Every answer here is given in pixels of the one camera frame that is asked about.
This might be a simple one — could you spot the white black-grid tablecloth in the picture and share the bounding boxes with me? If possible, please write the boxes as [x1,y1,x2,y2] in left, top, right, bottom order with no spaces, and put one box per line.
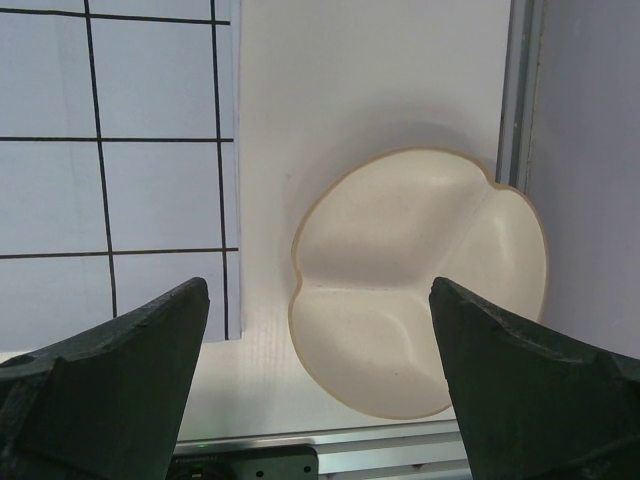
[1,1,242,353]

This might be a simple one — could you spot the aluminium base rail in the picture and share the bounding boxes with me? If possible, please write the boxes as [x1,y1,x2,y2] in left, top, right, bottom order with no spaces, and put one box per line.
[175,420,472,479]

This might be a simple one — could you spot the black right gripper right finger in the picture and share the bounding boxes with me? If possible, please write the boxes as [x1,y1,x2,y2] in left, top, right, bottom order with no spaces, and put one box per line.
[429,277,639,479]

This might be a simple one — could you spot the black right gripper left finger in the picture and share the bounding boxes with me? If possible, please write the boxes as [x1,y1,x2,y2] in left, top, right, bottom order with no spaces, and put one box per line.
[1,277,210,479]

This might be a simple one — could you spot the cream divided plate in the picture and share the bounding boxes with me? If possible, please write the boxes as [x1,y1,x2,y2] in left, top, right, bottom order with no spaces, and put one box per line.
[288,147,549,421]

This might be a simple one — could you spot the aluminium enclosure frame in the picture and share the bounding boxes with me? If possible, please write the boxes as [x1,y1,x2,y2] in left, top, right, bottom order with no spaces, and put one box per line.
[495,0,545,192]

